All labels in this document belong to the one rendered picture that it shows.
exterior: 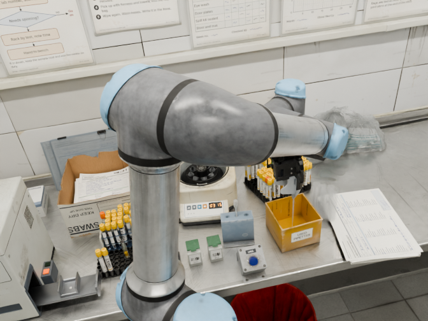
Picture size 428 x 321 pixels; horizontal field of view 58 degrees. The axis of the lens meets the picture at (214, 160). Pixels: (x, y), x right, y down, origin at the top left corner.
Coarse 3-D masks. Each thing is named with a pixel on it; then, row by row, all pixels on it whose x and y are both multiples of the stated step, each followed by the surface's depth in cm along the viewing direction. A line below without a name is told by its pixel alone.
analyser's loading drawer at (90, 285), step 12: (60, 276) 109; (84, 276) 112; (96, 276) 109; (36, 288) 110; (48, 288) 110; (60, 288) 107; (72, 288) 109; (84, 288) 109; (96, 288) 107; (36, 300) 107; (48, 300) 106; (60, 300) 106
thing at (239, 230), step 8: (224, 216) 119; (232, 216) 119; (240, 216) 119; (248, 216) 118; (224, 224) 118; (232, 224) 118; (240, 224) 118; (248, 224) 119; (224, 232) 120; (232, 232) 120; (240, 232) 120; (248, 232) 121; (224, 240) 122; (232, 240) 122; (240, 240) 122; (248, 240) 122
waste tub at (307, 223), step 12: (276, 204) 124; (288, 204) 126; (300, 204) 127; (276, 216) 127; (288, 216) 129; (300, 216) 130; (312, 216) 121; (276, 228) 117; (288, 228) 113; (300, 228) 114; (312, 228) 116; (276, 240) 120; (288, 240) 116; (300, 240) 117; (312, 240) 119
